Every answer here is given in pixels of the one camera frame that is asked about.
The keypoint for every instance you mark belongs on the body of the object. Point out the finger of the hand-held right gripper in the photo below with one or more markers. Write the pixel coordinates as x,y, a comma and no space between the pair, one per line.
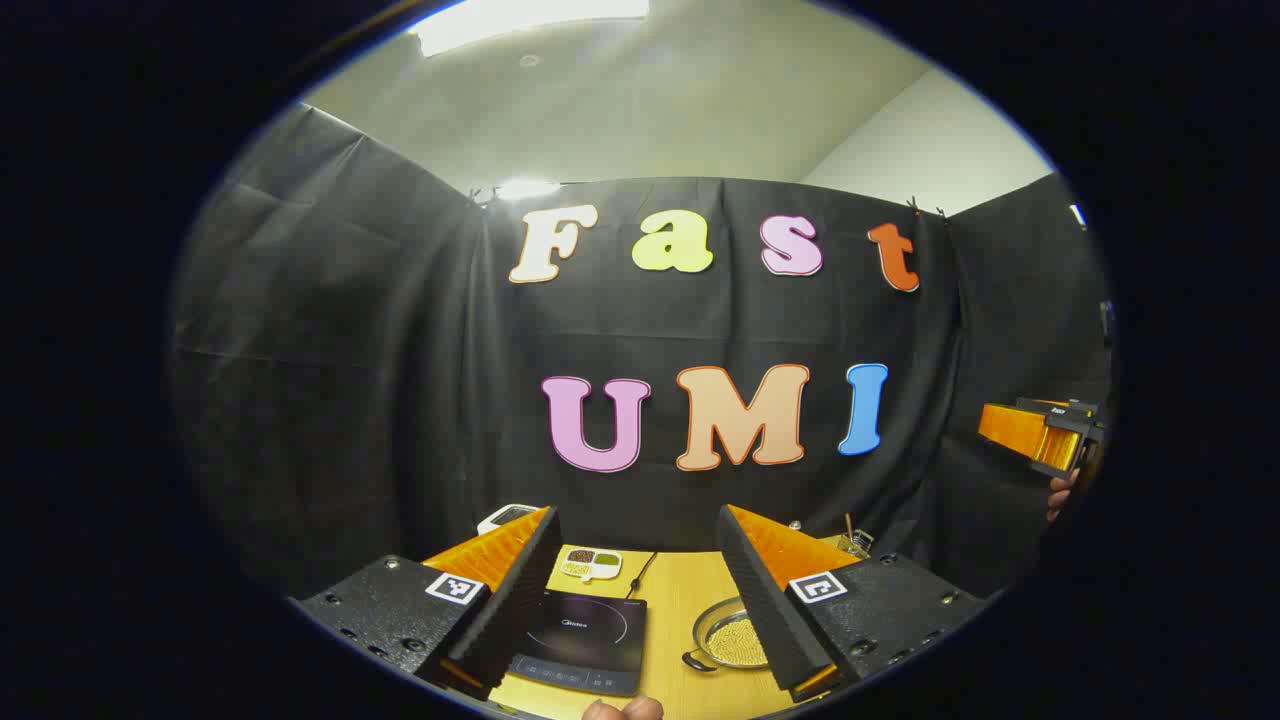
1030,435

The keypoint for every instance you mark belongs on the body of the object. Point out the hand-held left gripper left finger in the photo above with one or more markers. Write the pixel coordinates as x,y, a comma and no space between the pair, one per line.
520,600

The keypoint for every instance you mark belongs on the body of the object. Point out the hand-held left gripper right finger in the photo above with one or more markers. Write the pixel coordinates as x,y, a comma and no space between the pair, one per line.
765,610

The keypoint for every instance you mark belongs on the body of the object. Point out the black induction cooktop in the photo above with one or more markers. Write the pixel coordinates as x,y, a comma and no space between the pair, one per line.
590,640

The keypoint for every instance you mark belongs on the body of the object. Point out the pile of soybeans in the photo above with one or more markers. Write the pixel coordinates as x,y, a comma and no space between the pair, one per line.
738,642

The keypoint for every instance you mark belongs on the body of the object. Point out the white divided dish of beans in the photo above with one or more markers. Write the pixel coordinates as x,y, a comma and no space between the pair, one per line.
590,564

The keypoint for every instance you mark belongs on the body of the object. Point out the white box appliance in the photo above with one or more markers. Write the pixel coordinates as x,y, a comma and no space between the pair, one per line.
505,519

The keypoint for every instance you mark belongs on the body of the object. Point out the glass holder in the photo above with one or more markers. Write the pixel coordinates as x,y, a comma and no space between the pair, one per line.
858,543

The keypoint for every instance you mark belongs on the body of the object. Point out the ceiling light panel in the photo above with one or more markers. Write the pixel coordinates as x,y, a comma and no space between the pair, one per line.
527,188
530,20

